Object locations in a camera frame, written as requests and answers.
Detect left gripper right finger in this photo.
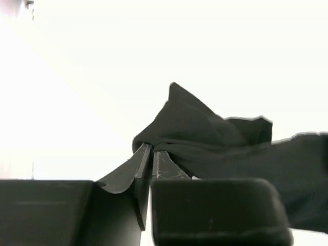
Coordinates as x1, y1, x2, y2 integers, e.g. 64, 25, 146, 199
151, 151, 294, 245

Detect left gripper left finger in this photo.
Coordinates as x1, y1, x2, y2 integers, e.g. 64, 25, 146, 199
1, 143, 151, 246

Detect black trousers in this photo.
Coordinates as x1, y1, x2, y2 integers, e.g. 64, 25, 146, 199
132, 83, 327, 232

